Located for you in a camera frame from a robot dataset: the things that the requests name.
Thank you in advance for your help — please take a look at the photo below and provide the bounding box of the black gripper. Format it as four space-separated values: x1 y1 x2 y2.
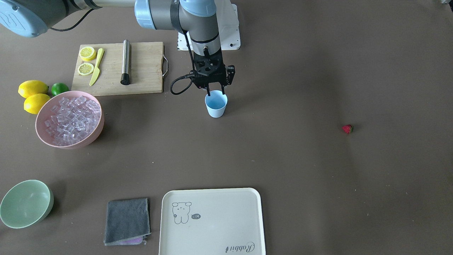
193 50 236 97

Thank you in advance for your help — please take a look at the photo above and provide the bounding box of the red strawberry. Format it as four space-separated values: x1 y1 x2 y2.
342 124 354 134

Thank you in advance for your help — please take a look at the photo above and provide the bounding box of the pile of clear ice cubes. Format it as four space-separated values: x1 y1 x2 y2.
44 96 101 146

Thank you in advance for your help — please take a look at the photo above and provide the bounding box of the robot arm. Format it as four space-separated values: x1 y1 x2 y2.
0 0 236 96

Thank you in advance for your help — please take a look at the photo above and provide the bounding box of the light blue plastic cup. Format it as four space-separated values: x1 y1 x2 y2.
205 90 228 118

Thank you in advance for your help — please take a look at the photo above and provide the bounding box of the wooden cutting board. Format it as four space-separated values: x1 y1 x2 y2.
71 42 165 96

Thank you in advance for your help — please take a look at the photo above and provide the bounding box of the steel muddler black tip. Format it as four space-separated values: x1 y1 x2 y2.
120 39 131 86

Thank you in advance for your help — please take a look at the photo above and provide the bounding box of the yellow plastic knife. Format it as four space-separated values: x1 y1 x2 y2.
89 48 105 86

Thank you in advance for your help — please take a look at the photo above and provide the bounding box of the lemon half lower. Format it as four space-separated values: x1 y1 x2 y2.
76 63 95 76

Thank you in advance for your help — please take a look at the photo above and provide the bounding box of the lemon half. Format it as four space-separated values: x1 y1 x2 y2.
78 46 97 61
76 63 95 76

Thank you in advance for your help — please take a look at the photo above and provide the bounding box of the lemon half upper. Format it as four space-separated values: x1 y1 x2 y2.
78 46 97 61

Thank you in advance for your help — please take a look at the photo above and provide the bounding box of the cream rabbit tray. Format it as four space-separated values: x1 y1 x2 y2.
159 187 266 255

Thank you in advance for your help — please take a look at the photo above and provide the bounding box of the pink bowl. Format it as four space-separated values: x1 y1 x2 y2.
35 91 104 149

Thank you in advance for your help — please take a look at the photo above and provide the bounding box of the green lime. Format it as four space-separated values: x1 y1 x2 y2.
51 83 70 96

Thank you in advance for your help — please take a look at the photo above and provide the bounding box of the grey folded cloth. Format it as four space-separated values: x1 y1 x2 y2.
103 198 151 246

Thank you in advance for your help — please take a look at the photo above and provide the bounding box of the yellow lemon lower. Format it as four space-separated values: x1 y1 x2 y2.
24 93 51 114

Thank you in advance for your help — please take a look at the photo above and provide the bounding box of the yellow lemon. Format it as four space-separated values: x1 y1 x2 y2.
24 93 51 114
18 80 49 98

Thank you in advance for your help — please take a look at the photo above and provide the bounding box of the yellow lemon upper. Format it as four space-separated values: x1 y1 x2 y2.
18 80 49 98

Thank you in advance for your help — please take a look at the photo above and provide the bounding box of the green bowl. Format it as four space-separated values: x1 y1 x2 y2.
0 180 55 229

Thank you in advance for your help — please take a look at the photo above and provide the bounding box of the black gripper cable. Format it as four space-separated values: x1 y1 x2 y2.
170 30 197 96

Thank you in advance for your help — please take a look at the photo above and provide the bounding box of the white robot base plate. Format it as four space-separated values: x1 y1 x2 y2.
170 0 241 55

